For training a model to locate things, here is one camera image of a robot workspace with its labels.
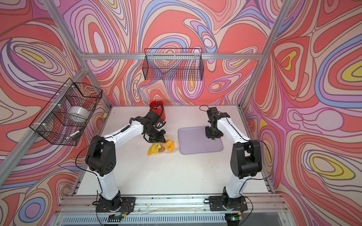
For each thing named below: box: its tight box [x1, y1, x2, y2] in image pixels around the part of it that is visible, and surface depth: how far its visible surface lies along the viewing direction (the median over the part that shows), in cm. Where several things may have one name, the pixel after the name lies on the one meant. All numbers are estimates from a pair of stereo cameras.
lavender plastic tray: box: [178, 126, 224, 155], surface depth 98 cm
